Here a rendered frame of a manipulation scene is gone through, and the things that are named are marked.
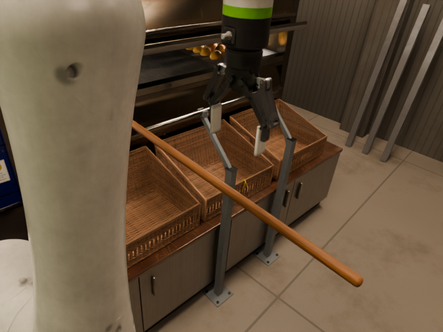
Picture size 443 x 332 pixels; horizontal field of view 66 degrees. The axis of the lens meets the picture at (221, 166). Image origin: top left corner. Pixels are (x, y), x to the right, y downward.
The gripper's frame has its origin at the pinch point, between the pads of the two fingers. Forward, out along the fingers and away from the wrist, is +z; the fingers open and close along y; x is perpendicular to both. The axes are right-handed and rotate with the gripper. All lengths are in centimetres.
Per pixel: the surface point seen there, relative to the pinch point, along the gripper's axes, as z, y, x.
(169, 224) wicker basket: 76, -54, 20
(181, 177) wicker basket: 71, -74, 45
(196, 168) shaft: 27.1, -27.0, 12.4
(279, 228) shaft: 28.6, 9.1, 11.1
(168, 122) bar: 29, -64, 30
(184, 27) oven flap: -1, -95, 66
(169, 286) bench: 113, -50, 16
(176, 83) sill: 29, -101, 64
